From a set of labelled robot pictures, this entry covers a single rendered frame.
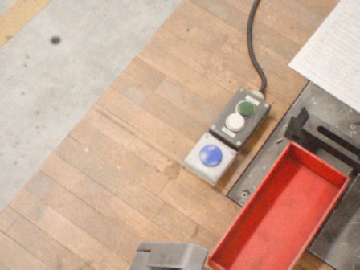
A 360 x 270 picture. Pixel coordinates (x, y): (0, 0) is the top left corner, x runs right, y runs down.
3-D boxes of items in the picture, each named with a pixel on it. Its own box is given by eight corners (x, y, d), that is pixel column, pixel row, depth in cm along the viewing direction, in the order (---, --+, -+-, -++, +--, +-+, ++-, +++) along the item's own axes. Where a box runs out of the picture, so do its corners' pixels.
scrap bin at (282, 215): (206, 264, 118) (208, 255, 112) (285, 153, 126) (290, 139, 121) (267, 306, 115) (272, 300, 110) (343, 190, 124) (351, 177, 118)
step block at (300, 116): (283, 136, 128) (291, 115, 119) (292, 124, 129) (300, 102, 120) (313, 155, 126) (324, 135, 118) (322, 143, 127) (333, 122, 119)
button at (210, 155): (194, 161, 123) (194, 157, 122) (207, 144, 125) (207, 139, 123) (213, 173, 123) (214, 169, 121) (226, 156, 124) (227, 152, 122)
